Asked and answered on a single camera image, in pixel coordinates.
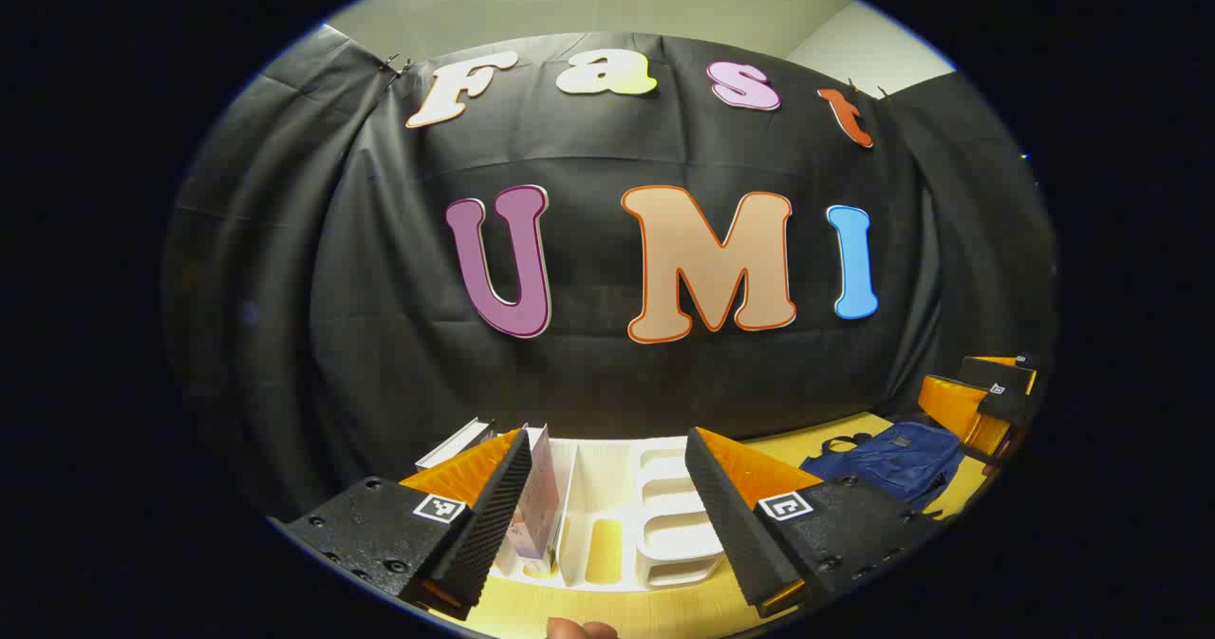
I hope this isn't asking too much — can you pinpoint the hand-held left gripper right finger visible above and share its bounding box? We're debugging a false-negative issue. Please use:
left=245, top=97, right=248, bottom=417
left=683, top=425, right=941, bottom=619

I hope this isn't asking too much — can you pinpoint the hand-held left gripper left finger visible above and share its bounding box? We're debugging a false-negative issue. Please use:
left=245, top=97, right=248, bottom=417
left=283, top=425, right=533, bottom=621

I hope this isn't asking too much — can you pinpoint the pink cover book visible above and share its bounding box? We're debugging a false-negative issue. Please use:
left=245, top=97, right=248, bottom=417
left=508, top=425, right=561, bottom=573

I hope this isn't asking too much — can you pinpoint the blue fabric schoolbag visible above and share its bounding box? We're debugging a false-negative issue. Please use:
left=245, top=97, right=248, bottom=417
left=797, top=421, right=969, bottom=512

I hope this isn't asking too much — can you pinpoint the dark cover book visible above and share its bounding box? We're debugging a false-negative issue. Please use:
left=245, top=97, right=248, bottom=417
left=415, top=418, right=495, bottom=471

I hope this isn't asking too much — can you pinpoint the white plastic bookshelf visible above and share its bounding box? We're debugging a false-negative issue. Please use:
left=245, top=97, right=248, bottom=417
left=475, top=435, right=727, bottom=592

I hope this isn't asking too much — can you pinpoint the black backdrop cloth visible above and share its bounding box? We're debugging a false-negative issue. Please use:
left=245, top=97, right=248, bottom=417
left=161, top=27, right=1059, bottom=526

